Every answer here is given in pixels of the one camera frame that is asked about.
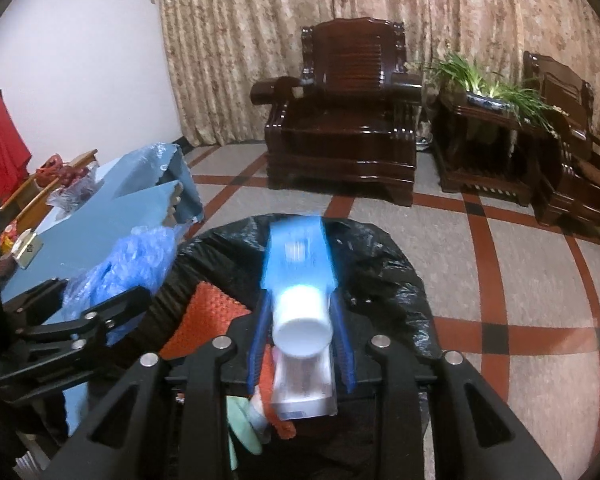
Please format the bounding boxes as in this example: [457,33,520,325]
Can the blue plastic bag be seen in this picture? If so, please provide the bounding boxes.
[60,226,183,321]

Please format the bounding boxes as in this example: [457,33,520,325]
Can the green rubber glove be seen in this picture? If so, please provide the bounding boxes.
[226,389,270,471]

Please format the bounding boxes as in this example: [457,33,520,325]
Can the blue white tube package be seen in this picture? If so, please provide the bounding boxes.
[261,216,337,420]

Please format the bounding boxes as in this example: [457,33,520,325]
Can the orange foam net sleeve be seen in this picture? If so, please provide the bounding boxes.
[159,282,250,360]

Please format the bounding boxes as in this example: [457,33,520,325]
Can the black trash bag bin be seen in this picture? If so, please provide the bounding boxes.
[130,212,441,480]

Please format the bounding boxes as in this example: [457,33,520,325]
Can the white tissue box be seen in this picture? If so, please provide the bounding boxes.
[10,229,43,269]

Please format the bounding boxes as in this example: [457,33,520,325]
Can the red snack packets dish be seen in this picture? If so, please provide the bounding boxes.
[0,220,19,256]

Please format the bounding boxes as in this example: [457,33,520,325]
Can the glass fruit bowl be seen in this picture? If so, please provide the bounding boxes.
[46,171,99,216]

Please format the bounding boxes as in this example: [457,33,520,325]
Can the wooden sideboard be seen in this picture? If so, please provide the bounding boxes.
[1,150,97,234]

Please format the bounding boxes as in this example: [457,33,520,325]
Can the blue tablecloth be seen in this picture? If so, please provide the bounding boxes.
[2,143,204,300]

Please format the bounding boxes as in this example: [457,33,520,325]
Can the red apples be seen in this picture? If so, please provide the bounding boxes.
[57,166,90,188]

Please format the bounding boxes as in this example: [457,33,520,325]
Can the red lantern ornament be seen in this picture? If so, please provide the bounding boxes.
[34,154,65,188]

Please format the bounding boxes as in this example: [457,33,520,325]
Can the red cloth cover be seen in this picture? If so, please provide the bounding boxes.
[0,89,33,204]

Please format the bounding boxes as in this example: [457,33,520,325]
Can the dark wooden armchair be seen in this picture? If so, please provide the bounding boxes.
[250,18,422,206]
[522,51,600,236]

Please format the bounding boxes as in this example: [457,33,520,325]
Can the dark wooden side table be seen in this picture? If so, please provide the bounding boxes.
[431,90,550,206]

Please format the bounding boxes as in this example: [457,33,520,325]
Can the beige patterned curtain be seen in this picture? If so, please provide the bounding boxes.
[151,0,600,146]

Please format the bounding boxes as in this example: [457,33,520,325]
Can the green potted plant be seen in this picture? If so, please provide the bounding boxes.
[422,51,557,131]

